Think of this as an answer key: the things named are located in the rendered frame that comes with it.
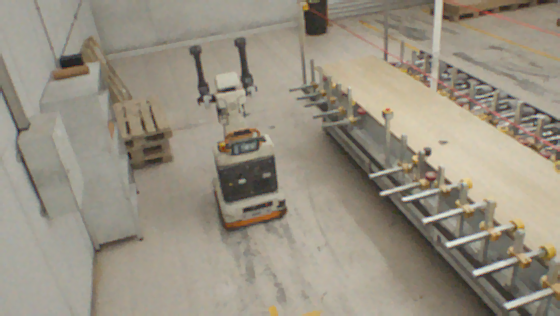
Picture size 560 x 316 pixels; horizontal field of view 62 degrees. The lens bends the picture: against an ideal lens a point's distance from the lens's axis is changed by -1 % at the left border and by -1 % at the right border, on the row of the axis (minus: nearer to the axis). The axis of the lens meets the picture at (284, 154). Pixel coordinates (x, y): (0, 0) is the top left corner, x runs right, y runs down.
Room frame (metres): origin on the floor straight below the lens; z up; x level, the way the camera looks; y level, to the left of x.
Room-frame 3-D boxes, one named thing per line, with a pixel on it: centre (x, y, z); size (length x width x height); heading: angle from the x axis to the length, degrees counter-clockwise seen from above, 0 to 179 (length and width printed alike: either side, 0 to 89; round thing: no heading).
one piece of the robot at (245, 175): (3.88, 0.39, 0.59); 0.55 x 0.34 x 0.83; 104
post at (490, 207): (2.18, -1.17, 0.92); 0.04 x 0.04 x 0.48; 15
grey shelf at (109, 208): (4.01, 1.78, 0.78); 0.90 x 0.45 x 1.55; 15
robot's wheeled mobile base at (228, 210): (3.97, 0.41, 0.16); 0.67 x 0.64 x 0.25; 14
